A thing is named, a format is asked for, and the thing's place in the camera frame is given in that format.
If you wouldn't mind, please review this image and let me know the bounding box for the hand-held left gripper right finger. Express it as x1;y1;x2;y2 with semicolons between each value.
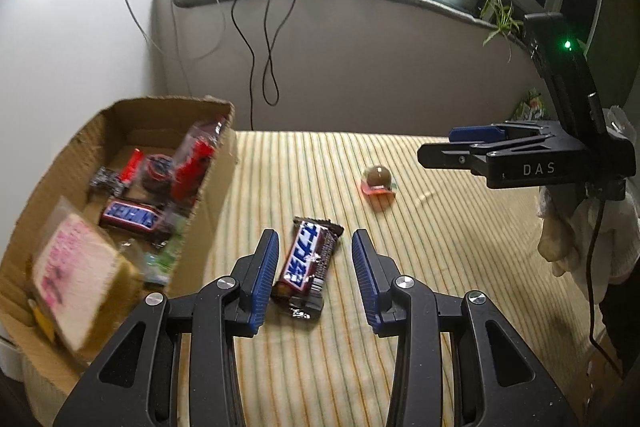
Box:
351;229;582;427

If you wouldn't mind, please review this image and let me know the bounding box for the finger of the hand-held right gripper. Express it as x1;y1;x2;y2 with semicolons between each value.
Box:
418;136;553;172
448;119;557;144

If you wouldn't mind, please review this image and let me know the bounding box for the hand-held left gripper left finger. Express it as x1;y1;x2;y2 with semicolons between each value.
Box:
52;229;281;427

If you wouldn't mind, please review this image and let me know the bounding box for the brown chocolate bar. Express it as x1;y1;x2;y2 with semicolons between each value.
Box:
98;198;166;238
271;216;346;320

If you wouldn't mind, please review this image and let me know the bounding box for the cardboard box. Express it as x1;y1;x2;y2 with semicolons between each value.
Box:
0;94;238;380

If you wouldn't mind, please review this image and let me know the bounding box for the person's right hand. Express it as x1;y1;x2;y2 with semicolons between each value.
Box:
537;106;640;288

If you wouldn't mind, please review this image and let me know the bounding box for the green snack packet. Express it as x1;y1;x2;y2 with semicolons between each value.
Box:
512;89;548;120

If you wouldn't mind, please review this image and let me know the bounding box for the ball candy on red wrapper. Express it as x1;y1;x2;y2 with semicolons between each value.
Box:
359;164;398;198

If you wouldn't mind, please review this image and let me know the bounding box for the red snack packet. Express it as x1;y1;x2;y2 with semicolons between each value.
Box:
170;117;228;202

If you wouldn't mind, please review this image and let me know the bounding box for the round dark candy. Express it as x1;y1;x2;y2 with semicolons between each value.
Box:
140;153;176;192

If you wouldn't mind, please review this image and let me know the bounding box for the red stick candy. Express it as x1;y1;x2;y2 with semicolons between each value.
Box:
121;148;143;182

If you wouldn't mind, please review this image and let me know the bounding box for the small dark candy packet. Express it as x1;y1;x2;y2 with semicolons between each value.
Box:
89;166;126;196

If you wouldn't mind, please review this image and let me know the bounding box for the bread packet with pink label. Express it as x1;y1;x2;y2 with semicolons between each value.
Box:
25;197;146;355

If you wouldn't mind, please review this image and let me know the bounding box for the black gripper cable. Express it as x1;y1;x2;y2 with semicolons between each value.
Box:
584;192;626;378

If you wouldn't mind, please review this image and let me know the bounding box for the white power strip cable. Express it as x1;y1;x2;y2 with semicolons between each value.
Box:
160;0;224;62

